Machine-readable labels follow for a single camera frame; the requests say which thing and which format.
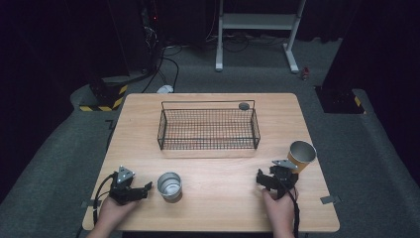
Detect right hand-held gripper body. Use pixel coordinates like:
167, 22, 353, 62
266, 159, 300, 200

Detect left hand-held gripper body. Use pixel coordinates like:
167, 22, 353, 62
108, 165, 149, 206

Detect short brown metal-lined cup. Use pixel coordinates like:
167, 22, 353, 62
157, 171, 183, 203

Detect tall orange metal-lined cup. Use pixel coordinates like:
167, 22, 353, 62
286, 140, 318, 176

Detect black wire basket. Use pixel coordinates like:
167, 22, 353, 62
157, 99, 262, 152

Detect person's right hand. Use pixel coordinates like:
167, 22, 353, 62
261, 187, 299, 233

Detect person's left hand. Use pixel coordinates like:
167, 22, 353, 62
96, 195, 143, 233

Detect yellow-black striped black base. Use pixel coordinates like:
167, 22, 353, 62
314, 85, 368, 115
78, 76, 129, 113

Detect white power adapter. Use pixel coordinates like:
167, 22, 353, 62
156, 84, 175, 95

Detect white metal stand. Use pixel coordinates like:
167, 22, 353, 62
214, 0, 307, 74

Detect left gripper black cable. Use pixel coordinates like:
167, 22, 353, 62
92, 173, 117, 228

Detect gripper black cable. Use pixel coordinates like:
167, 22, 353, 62
92, 173, 117, 228
286, 185, 301, 238

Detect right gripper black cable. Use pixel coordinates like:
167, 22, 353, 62
286, 185, 301, 238

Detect black floor cables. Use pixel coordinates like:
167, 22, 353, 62
141, 45, 183, 94

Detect black cables under stand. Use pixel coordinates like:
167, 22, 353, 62
203, 30, 289, 54

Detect dark equipment rack with wires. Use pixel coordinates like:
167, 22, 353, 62
137, 0, 167, 75

